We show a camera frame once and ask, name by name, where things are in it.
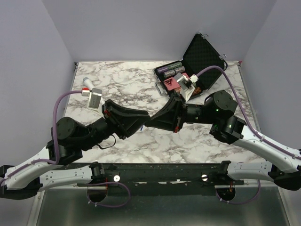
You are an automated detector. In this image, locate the black table front rail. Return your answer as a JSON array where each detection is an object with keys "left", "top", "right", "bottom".
[{"left": 64, "top": 161, "right": 245, "bottom": 196}]

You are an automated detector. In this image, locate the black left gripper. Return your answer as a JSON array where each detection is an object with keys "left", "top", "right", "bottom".
[{"left": 79, "top": 99, "right": 152, "bottom": 152}]

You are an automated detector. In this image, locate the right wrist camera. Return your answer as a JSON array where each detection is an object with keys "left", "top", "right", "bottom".
[{"left": 174, "top": 73, "right": 198, "bottom": 102}]

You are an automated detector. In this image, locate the black poker chip case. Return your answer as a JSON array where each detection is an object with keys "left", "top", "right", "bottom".
[{"left": 154, "top": 33, "right": 228, "bottom": 100}]

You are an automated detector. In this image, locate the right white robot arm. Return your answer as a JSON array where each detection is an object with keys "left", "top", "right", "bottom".
[{"left": 145, "top": 90, "right": 301, "bottom": 191}]

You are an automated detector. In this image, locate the white microphone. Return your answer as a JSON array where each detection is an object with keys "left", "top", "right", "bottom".
[{"left": 83, "top": 77, "right": 94, "bottom": 90}]

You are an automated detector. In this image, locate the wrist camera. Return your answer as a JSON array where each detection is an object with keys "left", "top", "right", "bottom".
[
  {"left": 174, "top": 73, "right": 198, "bottom": 102},
  {"left": 81, "top": 88, "right": 104, "bottom": 116}
]

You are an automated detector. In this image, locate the green chip stack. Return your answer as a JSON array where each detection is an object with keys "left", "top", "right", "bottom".
[{"left": 167, "top": 62, "right": 182, "bottom": 70}]

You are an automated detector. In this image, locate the purple chip stack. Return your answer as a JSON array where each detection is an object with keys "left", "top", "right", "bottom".
[{"left": 157, "top": 66, "right": 169, "bottom": 73}]

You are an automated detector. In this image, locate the pink playing card deck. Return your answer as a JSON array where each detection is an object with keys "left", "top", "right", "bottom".
[{"left": 164, "top": 77, "right": 180, "bottom": 91}]

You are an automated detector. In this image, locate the orange black chip stack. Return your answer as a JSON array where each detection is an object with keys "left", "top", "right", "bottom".
[{"left": 192, "top": 87, "right": 202, "bottom": 96}]

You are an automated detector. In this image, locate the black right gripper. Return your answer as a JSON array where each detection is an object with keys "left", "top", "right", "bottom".
[{"left": 146, "top": 92, "right": 217, "bottom": 133}]

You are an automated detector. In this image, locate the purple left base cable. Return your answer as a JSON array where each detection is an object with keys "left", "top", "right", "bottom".
[{"left": 88, "top": 176, "right": 132, "bottom": 208}]

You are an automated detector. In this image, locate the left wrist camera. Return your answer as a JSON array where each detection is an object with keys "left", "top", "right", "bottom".
[{"left": 81, "top": 88, "right": 104, "bottom": 116}]

